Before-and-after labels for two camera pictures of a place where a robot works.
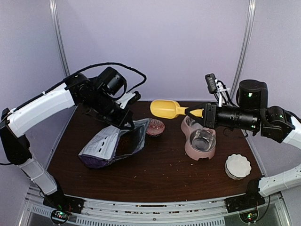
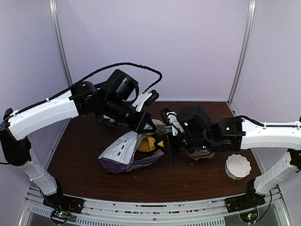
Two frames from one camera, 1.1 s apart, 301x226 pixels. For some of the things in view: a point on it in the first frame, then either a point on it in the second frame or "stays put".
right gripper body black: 211,123 -> 173,149
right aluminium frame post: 249,35 stays put
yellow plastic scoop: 170,109 -> 147,144
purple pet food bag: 113,143 -> 122,153
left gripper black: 120,122 -> 135,127
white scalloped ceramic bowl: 237,166 stays put
